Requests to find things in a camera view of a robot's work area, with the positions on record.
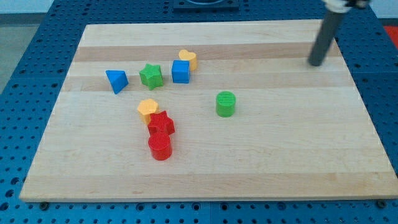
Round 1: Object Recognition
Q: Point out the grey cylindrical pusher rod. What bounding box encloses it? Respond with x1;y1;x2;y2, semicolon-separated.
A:
307;10;345;67

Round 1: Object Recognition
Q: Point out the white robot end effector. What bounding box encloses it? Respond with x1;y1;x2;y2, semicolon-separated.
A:
322;0;371;13

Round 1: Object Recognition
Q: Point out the blue triangle block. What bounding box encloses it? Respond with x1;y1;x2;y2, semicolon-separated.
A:
106;70;129;95

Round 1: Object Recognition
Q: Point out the green cylinder block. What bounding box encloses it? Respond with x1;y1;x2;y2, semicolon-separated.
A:
216;91;236;118

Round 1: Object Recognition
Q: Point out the wooden board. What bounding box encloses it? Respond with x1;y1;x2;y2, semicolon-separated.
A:
20;19;397;203

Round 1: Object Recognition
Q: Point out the yellow heart block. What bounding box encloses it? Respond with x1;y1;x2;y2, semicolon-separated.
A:
178;49;198;71

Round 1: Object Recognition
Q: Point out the blue cube block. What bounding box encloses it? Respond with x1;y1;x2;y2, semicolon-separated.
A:
172;60;190;83

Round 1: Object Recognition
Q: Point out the green star block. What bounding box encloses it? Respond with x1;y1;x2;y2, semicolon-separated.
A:
139;63;164;90

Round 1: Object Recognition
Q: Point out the red star block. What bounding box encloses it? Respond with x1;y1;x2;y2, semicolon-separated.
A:
147;111;175;135

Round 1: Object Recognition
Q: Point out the yellow hexagon block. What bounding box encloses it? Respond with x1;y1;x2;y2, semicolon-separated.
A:
137;98;159;124

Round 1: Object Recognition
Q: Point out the red cylinder block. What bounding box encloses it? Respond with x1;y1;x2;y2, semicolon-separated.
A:
148;133;172;161

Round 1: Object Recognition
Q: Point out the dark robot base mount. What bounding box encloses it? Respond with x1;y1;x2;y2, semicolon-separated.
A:
172;0;239;12

